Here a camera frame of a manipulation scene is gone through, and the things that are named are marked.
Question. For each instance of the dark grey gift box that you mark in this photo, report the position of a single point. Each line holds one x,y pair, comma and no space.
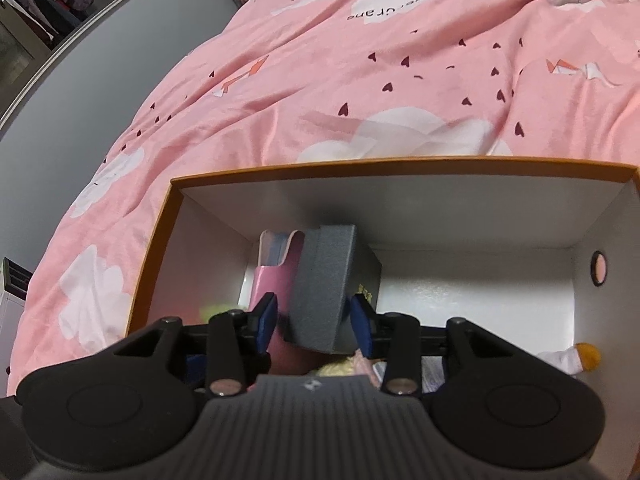
335,264

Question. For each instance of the cream crochet bunny doll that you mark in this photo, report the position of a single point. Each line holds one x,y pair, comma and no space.
355,365

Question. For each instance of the window frame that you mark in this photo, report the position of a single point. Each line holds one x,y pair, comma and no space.
30,31

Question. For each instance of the duck plush toy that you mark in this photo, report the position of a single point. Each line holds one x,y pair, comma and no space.
578,359

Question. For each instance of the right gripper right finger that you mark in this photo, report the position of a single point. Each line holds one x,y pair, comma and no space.
393,338

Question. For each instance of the pink printed bed cover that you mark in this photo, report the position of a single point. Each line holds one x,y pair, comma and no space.
294,81

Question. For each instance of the pink phone case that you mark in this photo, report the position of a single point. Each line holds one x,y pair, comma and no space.
278,260

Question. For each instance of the orange cardboard box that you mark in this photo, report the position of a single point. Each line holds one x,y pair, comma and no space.
544,252

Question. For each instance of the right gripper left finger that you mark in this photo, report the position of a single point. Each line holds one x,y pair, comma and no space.
237,347

